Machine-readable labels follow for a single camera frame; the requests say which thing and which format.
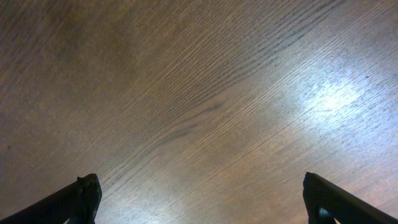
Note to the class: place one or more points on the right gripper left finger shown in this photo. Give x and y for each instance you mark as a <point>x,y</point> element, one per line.
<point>75,203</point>

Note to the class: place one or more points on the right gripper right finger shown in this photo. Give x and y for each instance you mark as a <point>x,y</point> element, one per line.
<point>327,203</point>

